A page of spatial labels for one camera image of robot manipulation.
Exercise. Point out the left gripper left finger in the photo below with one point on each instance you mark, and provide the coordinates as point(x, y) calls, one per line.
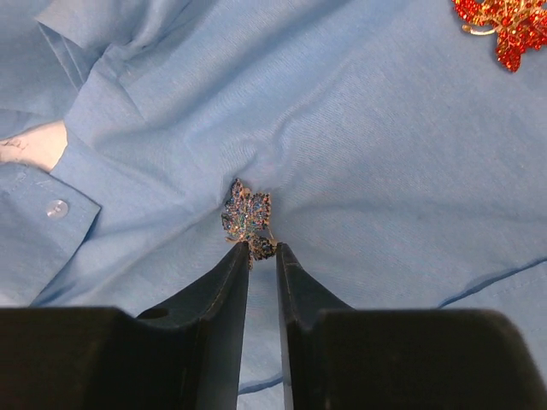
point(183, 353)

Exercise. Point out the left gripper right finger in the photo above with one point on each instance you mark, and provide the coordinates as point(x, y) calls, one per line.
point(338, 357)

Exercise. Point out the blue leaf brooch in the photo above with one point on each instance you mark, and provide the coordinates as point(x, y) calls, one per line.
point(246, 219)

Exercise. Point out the blue shirt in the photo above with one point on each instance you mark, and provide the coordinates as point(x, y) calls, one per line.
point(406, 166)

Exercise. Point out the red leaf brooch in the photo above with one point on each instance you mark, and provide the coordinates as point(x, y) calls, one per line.
point(519, 25)

